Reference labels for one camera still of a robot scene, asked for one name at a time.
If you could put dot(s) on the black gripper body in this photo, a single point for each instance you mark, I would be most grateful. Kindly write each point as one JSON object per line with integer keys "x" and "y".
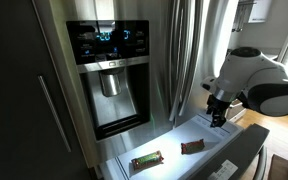
{"x": 219, "y": 105}

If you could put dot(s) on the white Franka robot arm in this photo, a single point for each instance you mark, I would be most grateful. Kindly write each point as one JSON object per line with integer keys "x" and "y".
{"x": 257, "y": 76}

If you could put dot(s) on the open fridge drawer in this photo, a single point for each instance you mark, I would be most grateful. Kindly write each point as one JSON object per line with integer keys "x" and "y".
{"x": 170, "y": 143}

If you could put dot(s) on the plain steel fridge door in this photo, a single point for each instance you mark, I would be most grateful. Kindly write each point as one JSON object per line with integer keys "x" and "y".
{"x": 210, "y": 50}

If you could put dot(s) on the steel fridge door with dispenser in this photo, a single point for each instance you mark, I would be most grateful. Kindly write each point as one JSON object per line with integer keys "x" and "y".
{"x": 157, "y": 83}

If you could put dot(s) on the green snack pack red ends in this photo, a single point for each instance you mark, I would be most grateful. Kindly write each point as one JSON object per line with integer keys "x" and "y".
{"x": 147, "y": 160}

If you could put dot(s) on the white label on drawer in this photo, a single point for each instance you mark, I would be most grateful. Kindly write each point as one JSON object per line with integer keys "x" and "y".
{"x": 223, "y": 170}

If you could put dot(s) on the brown wooden furniture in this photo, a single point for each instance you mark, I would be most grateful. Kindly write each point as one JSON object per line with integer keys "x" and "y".
{"x": 284, "y": 168}

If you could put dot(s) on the black dispenser control panel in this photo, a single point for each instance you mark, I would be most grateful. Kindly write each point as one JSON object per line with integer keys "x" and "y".
{"x": 107, "y": 41}

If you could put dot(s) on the dark tall cabinet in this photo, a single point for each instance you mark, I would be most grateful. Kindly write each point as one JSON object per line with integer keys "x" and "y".
{"x": 17, "y": 100}

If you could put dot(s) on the white stool frame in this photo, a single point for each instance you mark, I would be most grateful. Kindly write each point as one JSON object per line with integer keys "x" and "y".
{"x": 236, "y": 112}

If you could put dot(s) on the white wall appliance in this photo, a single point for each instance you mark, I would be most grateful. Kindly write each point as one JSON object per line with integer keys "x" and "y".
{"x": 259, "y": 10}

